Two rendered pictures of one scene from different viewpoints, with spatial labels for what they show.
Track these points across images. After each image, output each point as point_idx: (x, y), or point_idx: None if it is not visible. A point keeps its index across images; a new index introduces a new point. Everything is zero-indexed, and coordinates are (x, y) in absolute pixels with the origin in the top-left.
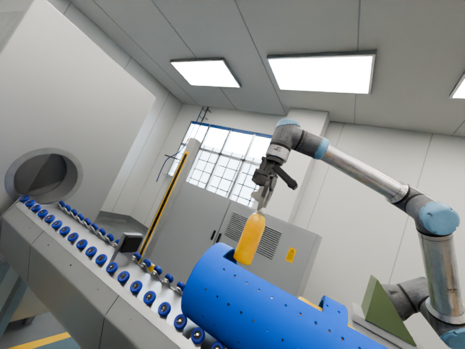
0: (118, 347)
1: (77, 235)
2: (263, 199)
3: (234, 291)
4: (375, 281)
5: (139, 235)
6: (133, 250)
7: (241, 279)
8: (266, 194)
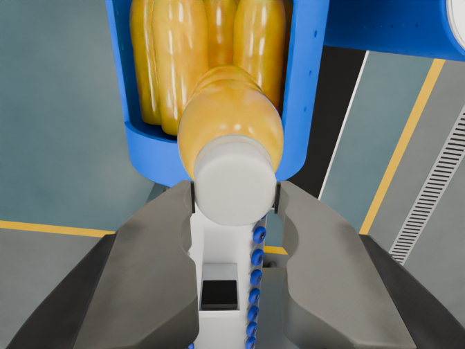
0: None
1: (251, 329)
2: (345, 219)
3: (321, 51)
4: None
5: (206, 311)
6: (213, 282)
7: (313, 52)
8: (371, 261)
